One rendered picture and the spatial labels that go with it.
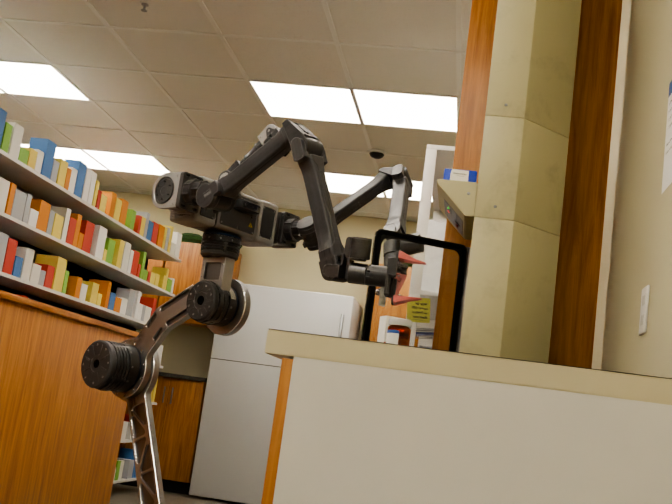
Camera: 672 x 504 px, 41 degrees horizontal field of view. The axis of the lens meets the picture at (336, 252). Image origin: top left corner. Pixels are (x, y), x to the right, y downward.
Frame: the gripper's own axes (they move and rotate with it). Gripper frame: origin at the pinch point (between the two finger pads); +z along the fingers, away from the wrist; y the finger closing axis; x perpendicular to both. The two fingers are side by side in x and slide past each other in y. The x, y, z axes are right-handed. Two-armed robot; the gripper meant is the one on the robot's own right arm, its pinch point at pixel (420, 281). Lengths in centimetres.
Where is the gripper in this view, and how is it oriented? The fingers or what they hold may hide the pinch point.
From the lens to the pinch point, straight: 242.1
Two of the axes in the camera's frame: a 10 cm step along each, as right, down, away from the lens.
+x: 1.3, 1.9, 9.7
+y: 1.4, -9.8, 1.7
